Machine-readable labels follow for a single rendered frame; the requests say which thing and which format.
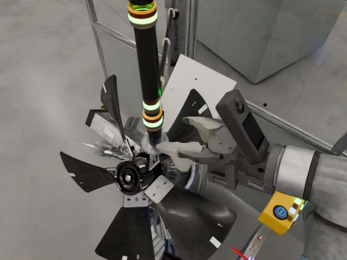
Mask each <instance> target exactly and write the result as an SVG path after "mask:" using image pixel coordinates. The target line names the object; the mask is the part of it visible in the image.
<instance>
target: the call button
mask: <svg viewBox="0 0 347 260"><path fill-rule="evenodd" d="M275 214H276V216H278V217H279V218H284V217H285V216H286V215H287V211H286V209H285V208H283V207H281V206H279V207H277V208H276V209H275Z"/></svg>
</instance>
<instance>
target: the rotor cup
mask: <svg viewBox="0 0 347 260"><path fill-rule="evenodd" d="M149 161H150V155H149V154H147V153H146V152H141V153H139V154H137V155H136V156H135V157H134V158H132V159H128V160H124V161H122V162H121V163H119V164H118V165H117V167H116V169H115V173H114V179H115V183H116V186H117V187H118V189H119V190H120V191H121V192H122V193H123V194H125V195H127V196H134V195H136V194H138V193H140V192H143V191H145V190H146V189H147V188H148V187H149V186H150V185H151V184H152V183H153V182H154V181H155V180H156V179H157V178H158V177H159V176H160V175H163V176H165V175H166V170H165V166H164V163H163V161H161V162H160V163H159V164H158V165H157V166H156V167H155V168H154V169H153V170H152V171H151V172H149ZM141 165H145V166H144V167H141V168H140V167H139V166H141ZM127 175H129V176H130V178H131V180H130V181H127V180H126V179H125V177H126V176H127ZM145 186H147V187H146V188H144V189H142V188H143V187H145Z"/></svg>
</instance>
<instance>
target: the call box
mask: <svg viewBox="0 0 347 260"><path fill-rule="evenodd" d="M295 200H296V197H293V196H290V195H287V194H284V193H281V192H278V191H275V193H274V194H273V196H272V198H271V199H270V201H269V202H268V204H267V206H266V207H265V209H264V210H263V212H262V213H261V215H260V216H259V218H258V220H260V221H261V222H262V223H264V224H265V225H267V226H268V227H269V228H270V229H272V230H273V231H275V232H276V233H277V234H279V235H283V234H284V233H285V232H286V231H287V230H288V229H289V228H290V226H291V224H292V223H293V221H294V219H295V217H296V216H297V214H298V212H299V210H300V208H301V207H302V205H303V203H304V202H305V200H304V199H303V200H302V199H300V200H301V202H300V204H298V203H296V202H295ZM293 203H296V204H298V208H297V209H295V208H294V207H292V205H293ZM279 206H281V207H283V208H285V209H286V211H287V215H286V216H285V217H284V218H279V217H278V216H276V214H275V209H276V208H277V207H279ZM290 208H293V209H295V210H296V211H295V213H294V214H292V213H291V212H289V210H290ZM288 215H290V216H291V217H293V219H292V221H291V222H290V221H289V220H287V219H286V218H287V216H288Z"/></svg>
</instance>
